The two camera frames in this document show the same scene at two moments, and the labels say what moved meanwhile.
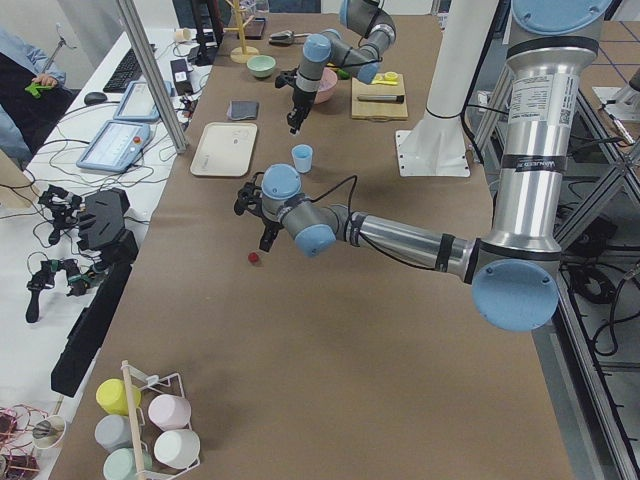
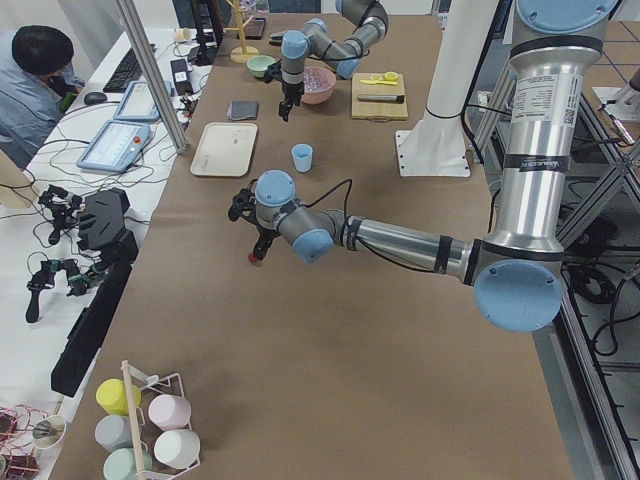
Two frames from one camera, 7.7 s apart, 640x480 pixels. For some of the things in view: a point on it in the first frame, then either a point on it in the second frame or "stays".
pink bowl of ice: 328,81 stays
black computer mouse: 93,98 stays
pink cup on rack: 169,412 stays
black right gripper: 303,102 -> 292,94
